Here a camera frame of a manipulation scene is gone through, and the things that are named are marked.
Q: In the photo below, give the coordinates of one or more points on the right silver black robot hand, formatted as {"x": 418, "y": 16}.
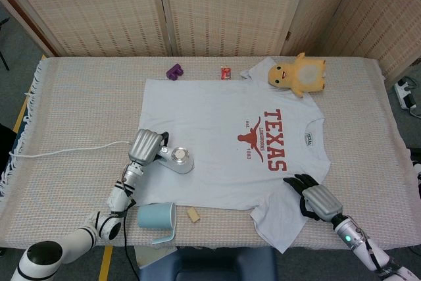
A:
{"x": 320, "y": 203}

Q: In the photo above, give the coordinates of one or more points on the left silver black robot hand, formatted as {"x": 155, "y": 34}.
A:
{"x": 144, "y": 146}

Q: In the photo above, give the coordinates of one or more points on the white handheld steam iron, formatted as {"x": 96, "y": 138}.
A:
{"x": 179, "y": 161}

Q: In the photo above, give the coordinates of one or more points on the white Texas print T-shirt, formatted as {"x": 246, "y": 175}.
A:
{"x": 213, "y": 113}

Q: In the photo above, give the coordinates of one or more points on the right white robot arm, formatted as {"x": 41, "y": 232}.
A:
{"x": 361, "y": 245}

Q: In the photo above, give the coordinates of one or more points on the blue padded robot base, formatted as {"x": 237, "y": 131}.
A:
{"x": 210, "y": 264}

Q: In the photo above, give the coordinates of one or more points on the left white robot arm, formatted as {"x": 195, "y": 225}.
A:
{"x": 75, "y": 240}

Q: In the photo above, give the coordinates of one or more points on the light blue plastic mug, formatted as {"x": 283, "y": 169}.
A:
{"x": 154, "y": 215}

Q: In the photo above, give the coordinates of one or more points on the purple plastic block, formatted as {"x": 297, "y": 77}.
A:
{"x": 173, "y": 73}

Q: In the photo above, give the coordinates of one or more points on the beige rectangular eraser block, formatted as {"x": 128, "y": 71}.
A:
{"x": 193, "y": 215}

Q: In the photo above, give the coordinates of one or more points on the red snack packet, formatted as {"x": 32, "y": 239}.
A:
{"x": 226, "y": 73}

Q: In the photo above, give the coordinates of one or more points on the white flat board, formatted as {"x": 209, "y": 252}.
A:
{"x": 148, "y": 256}

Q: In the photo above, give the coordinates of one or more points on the yellow plush toy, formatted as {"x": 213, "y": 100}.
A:
{"x": 306, "y": 75}

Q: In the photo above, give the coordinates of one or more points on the white power strip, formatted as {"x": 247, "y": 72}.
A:
{"x": 405, "y": 93}

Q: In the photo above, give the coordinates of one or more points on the black bulky object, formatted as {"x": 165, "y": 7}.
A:
{"x": 6, "y": 136}

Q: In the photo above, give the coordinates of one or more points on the woven folding screen panel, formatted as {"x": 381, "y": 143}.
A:
{"x": 92, "y": 8}
{"x": 227, "y": 8}
{"x": 325, "y": 14}
{"x": 391, "y": 14}

